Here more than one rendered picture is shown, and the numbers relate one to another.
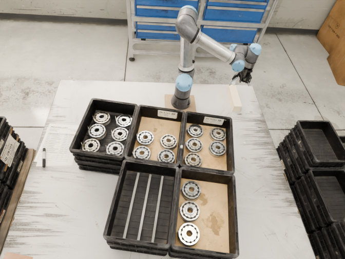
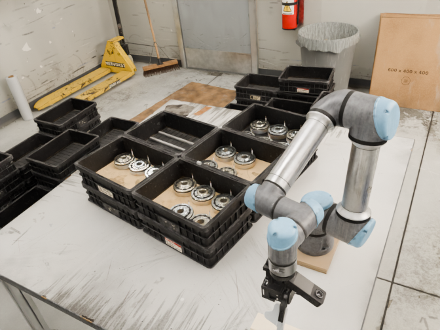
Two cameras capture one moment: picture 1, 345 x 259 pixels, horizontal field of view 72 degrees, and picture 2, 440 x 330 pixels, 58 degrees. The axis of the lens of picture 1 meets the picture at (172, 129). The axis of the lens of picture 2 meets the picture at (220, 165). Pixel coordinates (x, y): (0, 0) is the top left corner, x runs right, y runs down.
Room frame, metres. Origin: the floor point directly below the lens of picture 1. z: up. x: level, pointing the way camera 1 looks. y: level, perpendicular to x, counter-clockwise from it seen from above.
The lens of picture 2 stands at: (1.76, -1.07, 1.92)
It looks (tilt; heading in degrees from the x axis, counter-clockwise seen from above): 35 degrees down; 132
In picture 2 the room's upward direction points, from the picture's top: 7 degrees counter-clockwise
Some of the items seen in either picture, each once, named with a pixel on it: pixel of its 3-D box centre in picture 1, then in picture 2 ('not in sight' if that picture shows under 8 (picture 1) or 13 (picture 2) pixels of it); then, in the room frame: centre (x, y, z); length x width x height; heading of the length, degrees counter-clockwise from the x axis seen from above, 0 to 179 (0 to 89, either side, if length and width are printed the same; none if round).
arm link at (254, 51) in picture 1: (253, 53); (283, 240); (1.39, -0.45, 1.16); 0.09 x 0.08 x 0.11; 86
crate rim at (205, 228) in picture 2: (207, 141); (190, 190); (0.81, -0.21, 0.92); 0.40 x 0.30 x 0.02; 0
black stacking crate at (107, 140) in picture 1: (107, 131); (270, 133); (0.81, 0.39, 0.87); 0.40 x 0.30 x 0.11; 0
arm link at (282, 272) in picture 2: (249, 63); (282, 262); (1.39, -0.46, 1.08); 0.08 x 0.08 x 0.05
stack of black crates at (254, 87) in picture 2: not in sight; (262, 99); (-0.06, 1.62, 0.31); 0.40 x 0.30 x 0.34; 9
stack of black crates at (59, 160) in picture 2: not in sight; (73, 173); (-0.55, -0.03, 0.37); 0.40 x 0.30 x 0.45; 99
